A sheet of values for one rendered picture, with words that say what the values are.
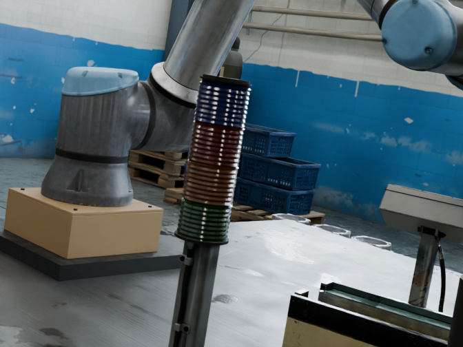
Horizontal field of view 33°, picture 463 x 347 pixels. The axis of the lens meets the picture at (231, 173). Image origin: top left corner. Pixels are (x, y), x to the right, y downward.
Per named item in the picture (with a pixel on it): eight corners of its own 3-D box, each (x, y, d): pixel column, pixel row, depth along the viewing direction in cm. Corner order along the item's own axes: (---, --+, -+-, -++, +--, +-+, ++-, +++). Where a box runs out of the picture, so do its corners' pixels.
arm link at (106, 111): (42, 142, 162) (52, 58, 159) (112, 146, 173) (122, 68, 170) (77, 155, 150) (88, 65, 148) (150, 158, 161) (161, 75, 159)
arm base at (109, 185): (25, 187, 163) (29, 140, 162) (102, 188, 175) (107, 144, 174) (69, 207, 149) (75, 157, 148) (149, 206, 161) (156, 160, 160)
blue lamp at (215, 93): (254, 129, 89) (260, 90, 89) (227, 127, 84) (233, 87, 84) (211, 120, 92) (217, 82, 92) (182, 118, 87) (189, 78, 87)
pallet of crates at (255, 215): (322, 227, 685) (338, 140, 675) (275, 234, 619) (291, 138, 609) (215, 197, 752) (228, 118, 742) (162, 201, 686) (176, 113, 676)
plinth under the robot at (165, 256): (184, 267, 165) (187, 254, 164) (58, 281, 141) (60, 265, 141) (95, 230, 186) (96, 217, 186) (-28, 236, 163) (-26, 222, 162)
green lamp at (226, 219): (236, 241, 91) (242, 204, 90) (208, 247, 86) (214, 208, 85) (194, 229, 94) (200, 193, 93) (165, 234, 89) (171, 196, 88)
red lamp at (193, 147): (248, 166, 90) (254, 129, 89) (221, 168, 85) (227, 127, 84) (205, 157, 93) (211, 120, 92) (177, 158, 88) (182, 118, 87)
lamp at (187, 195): (242, 204, 90) (248, 166, 90) (214, 208, 85) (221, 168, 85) (200, 193, 93) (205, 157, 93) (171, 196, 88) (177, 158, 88)
